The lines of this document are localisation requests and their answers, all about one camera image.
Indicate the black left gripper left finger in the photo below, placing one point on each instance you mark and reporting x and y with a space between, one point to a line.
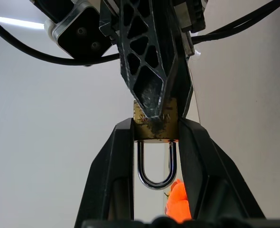
102 180

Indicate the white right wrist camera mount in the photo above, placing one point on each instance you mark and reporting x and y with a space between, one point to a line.
81 31

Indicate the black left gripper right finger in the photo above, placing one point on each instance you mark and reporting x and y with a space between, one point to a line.
216 166

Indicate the brass padlock with steel shackle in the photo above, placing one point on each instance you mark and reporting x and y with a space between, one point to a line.
154 129

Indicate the orange plastic object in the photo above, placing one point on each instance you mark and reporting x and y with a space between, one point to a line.
179 204

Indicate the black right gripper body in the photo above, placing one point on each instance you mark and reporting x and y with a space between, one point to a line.
189 16

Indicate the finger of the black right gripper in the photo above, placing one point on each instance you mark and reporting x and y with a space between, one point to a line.
142 59
183 88

